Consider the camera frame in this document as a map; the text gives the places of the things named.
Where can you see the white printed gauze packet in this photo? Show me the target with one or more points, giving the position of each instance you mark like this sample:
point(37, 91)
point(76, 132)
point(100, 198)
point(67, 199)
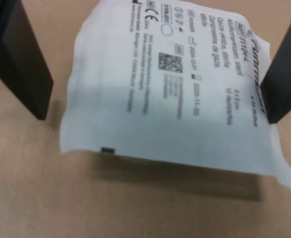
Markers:
point(147, 111)

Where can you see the brown cardboard sheet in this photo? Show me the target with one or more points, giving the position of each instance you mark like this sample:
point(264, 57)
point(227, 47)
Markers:
point(61, 198)

